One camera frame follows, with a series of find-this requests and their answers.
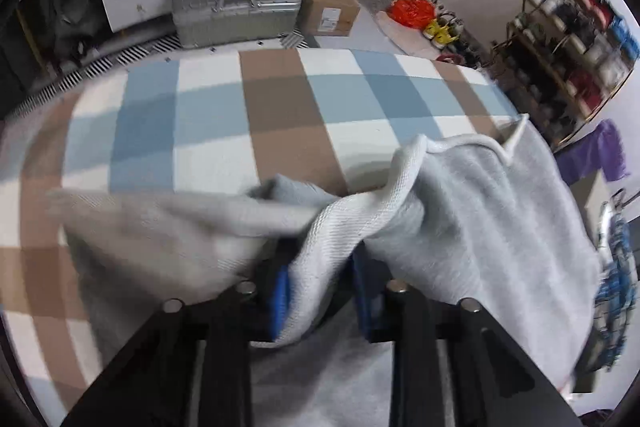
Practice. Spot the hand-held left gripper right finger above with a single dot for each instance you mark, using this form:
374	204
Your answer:
367	307

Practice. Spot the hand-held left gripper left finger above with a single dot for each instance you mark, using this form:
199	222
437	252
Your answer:
281	307

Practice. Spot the grey printed hoodie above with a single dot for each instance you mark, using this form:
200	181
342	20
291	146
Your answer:
475	217

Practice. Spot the checkered blanket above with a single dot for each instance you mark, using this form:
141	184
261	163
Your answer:
200	122

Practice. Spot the blue plaid shirt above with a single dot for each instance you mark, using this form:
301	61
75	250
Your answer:
617	282

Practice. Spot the fluffy pale rug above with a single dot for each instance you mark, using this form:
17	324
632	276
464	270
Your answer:
400	39

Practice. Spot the purple cloth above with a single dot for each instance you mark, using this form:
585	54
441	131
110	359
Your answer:
595	152

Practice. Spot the scattered shoes pile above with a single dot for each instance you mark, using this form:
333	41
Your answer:
470	47

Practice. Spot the yellow shoes pair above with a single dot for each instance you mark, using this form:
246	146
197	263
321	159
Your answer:
441	32

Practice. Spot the orange plastic bag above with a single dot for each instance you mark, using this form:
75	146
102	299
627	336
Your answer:
411	13

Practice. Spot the cardboard shipping box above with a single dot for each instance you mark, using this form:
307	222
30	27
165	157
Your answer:
327	9

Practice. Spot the silver suitcase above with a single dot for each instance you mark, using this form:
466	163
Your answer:
235	7

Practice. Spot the wooden shoe rack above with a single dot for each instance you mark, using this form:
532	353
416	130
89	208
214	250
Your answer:
550	57

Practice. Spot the black bag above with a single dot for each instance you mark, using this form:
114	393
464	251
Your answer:
75	17

